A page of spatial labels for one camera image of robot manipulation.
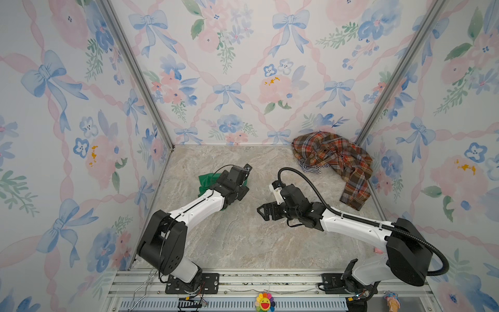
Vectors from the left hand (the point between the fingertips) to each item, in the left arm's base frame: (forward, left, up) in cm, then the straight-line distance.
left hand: (233, 178), depth 89 cm
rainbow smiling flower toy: (-46, -14, -12) cm, 49 cm away
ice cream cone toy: (-45, -59, -11) cm, 75 cm away
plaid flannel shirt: (+17, -64, -9) cm, 67 cm away
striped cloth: (+15, -44, -12) cm, 48 cm away
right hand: (-13, -14, -2) cm, 19 cm away
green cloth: (+3, +14, -6) cm, 15 cm away
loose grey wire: (-39, +31, -12) cm, 51 cm away
